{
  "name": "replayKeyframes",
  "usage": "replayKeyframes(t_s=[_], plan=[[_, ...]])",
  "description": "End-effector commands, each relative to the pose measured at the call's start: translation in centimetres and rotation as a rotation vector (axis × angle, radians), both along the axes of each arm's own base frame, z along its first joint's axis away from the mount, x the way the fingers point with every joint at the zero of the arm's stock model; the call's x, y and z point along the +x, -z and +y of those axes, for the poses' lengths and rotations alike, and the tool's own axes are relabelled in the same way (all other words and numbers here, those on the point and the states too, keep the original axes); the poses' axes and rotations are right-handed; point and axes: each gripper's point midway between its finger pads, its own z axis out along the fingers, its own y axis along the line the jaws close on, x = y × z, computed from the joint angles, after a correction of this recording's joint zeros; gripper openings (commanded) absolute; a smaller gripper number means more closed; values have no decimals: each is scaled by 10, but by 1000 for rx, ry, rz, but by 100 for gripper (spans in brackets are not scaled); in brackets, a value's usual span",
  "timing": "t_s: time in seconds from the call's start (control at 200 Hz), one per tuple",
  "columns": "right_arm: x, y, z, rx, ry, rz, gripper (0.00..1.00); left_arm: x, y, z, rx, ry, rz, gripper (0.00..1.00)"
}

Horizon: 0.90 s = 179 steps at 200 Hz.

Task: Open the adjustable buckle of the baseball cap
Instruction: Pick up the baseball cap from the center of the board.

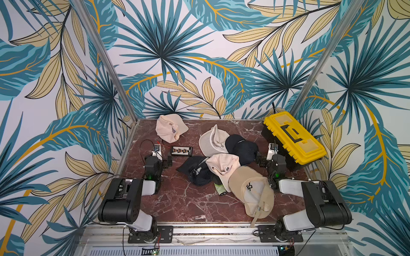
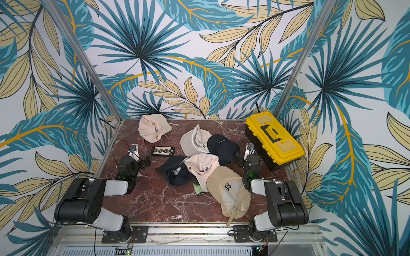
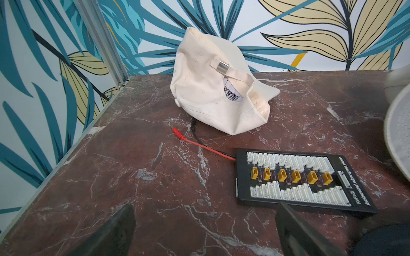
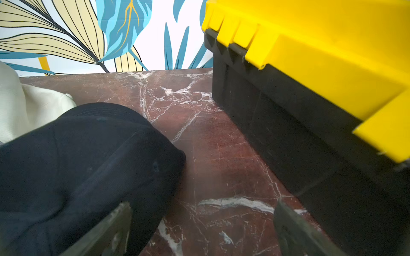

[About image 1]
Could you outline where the black cap at back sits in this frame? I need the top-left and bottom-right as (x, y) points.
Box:
(225, 134), (259, 165)

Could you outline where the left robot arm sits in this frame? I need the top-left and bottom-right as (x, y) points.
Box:
(98, 153), (173, 235)

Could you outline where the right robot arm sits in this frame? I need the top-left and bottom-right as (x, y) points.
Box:
(256, 153), (352, 234)

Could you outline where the tan khaki cap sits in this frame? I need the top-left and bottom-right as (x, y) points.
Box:
(228, 166), (274, 228)

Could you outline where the black charger board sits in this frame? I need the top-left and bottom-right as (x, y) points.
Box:
(170, 146), (193, 157)

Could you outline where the navy black cap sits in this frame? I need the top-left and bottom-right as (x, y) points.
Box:
(177, 156), (214, 187)

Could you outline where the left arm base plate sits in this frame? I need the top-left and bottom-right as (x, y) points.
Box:
(128, 226), (174, 244)

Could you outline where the yellow black toolbox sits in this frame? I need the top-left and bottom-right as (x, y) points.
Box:
(262, 112), (327, 171)

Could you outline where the white perforated cap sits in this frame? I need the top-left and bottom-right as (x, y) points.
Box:
(199, 124), (230, 157)

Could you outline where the cream Colorado cap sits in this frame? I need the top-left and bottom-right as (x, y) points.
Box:
(206, 153), (241, 193)

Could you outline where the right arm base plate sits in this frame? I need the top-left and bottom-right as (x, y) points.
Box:
(257, 225), (303, 243)

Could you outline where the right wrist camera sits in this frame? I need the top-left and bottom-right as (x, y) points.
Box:
(266, 143), (278, 161)

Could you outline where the green black cap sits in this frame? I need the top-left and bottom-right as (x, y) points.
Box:
(214, 183), (227, 196)

